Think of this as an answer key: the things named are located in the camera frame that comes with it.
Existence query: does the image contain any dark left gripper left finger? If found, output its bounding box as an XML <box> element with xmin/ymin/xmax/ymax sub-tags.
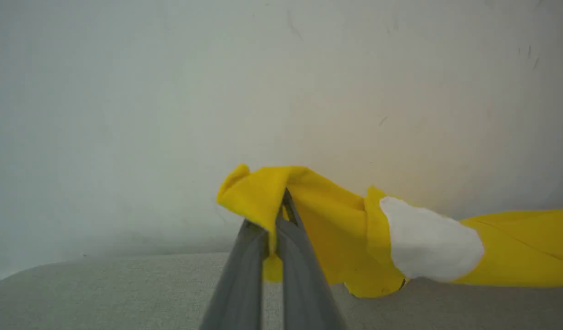
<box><xmin>200</xmin><ymin>219</ymin><xmax>269</xmax><ymax>330</ymax></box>

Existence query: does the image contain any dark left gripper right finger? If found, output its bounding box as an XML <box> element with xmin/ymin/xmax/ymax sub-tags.
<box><xmin>276</xmin><ymin>187</ymin><xmax>349</xmax><ymax>330</ymax></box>

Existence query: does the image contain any yellow garment with white patch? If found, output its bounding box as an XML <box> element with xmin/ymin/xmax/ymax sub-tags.
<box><xmin>216</xmin><ymin>164</ymin><xmax>563</xmax><ymax>299</ymax></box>

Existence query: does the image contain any grey-green fabric sofa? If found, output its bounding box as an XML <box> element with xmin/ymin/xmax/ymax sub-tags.
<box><xmin>0</xmin><ymin>251</ymin><xmax>563</xmax><ymax>330</ymax></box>

